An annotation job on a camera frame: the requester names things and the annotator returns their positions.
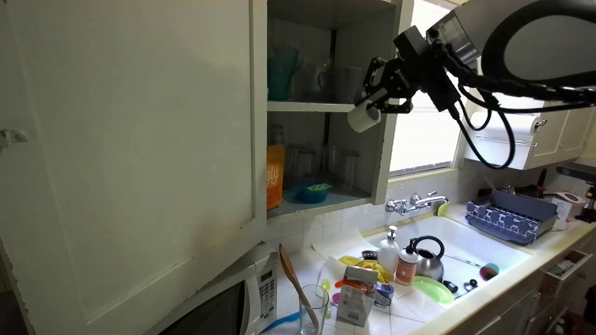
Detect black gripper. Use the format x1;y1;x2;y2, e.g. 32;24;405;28
354;54;418;117

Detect white cabinet with knobs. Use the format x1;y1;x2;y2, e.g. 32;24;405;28
464;91;596;173

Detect white cabinet door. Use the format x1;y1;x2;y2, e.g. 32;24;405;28
0;0;270;335

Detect clear plastic tumbler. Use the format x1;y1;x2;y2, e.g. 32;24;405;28
334;63;367;104

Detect white window blind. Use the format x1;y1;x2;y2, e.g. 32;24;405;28
388;0;473;179

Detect clear glass pitcher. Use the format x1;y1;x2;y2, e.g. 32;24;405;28
306;58;336;104

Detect clear drinking glass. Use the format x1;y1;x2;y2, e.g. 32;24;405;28
285;145;319;188
338;147;364;194

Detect teal stacked cups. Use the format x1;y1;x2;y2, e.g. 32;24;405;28
267;45;304;102

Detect chrome sink faucet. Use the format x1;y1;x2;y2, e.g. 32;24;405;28
384;190;451;218

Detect blue bowl with green lid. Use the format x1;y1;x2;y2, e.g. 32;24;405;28
289;179;336;205

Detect orange box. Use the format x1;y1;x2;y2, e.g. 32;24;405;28
267;143;287;212

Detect white soap dispenser bottle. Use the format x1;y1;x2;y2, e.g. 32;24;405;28
377;223;403;276

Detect yellow cloth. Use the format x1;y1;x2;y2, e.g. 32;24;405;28
338;253;395;285

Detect orange canister with white lid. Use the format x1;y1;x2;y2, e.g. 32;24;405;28
395;249;421;289

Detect blue patterned dish rack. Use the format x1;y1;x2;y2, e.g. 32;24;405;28
464;188;561;246

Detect wooden spoon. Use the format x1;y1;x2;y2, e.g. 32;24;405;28
278;242;323;333

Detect green plate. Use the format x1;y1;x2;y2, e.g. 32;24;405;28
412;274;459;307

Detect red and teal cup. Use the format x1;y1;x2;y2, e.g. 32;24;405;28
479;261;503;283

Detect clear glass with utensils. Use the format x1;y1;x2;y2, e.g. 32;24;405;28
298;285;332;335

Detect white microwave oven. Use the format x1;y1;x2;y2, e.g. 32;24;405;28
146;242;282;335

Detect open white drawer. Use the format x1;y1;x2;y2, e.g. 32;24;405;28
539;248;596;294

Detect white wall cabinet with shelves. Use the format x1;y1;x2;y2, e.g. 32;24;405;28
250;0;416;231

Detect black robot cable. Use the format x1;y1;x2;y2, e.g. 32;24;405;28
434;35;596;171

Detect steel kettle with black handle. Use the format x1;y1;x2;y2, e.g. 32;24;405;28
406;235;449;283

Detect white door handle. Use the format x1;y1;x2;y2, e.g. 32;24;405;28
0;127;30;153

